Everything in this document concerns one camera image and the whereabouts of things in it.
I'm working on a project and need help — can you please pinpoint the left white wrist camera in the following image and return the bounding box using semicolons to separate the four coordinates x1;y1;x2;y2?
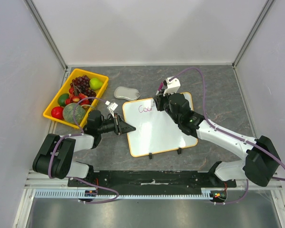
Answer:
105;101;118;117

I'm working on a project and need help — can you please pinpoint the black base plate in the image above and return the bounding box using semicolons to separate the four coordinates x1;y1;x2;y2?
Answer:
67;170;237;196

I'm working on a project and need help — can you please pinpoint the red apple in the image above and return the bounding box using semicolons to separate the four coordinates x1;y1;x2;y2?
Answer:
51;106;64;120

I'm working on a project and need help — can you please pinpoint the green pear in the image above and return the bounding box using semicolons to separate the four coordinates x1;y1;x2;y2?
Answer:
89;77;103;90

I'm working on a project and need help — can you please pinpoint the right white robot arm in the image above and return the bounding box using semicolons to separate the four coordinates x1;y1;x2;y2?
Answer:
153;93;280;187

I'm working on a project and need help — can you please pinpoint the orange framed whiteboard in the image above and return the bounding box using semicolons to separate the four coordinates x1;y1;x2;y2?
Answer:
122;98;198;157

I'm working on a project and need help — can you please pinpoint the yellow plastic fruit tray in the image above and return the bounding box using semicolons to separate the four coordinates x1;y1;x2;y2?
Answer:
43;68;109;129

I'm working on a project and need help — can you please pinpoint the white slotted cable duct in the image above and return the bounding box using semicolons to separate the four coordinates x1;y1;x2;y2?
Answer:
35;189;222;201

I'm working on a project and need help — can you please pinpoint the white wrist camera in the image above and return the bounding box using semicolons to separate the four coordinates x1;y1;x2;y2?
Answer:
163;76;181;96
105;101;118;117

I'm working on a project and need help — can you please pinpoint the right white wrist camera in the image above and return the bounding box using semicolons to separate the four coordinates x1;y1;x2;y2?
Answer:
163;76;181;96

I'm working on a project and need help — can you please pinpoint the dark purple grape bunch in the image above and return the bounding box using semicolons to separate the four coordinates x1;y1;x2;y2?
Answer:
70;75;96;97

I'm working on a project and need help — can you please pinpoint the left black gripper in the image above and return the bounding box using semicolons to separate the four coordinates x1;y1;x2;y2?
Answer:
98;113;136;135

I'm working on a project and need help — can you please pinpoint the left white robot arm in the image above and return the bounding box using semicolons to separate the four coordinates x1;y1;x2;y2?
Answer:
32;110;136;179

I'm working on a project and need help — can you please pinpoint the grey whiteboard eraser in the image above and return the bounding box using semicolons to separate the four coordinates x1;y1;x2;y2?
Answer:
114;86;140;101

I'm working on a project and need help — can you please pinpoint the purple capped white marker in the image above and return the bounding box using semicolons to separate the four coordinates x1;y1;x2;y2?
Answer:
151;82;164;107

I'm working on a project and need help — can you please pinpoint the green lime fruit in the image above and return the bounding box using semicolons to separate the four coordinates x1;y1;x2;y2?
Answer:
57;93;69;107

